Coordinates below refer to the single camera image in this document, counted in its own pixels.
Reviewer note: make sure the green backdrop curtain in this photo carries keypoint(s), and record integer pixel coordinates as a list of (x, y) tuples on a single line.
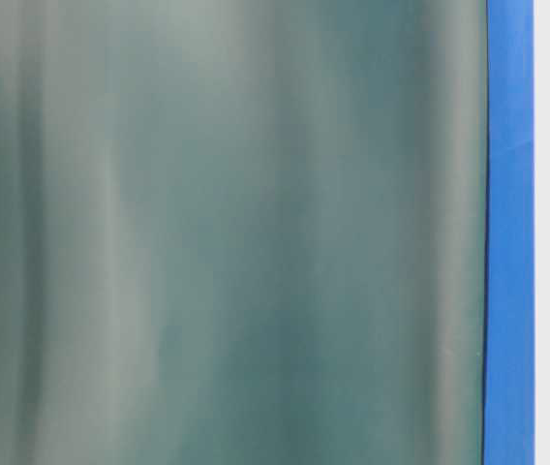
[(242, 232)]

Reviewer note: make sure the blue table mat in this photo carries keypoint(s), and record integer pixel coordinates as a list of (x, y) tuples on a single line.
[(509, 364)]

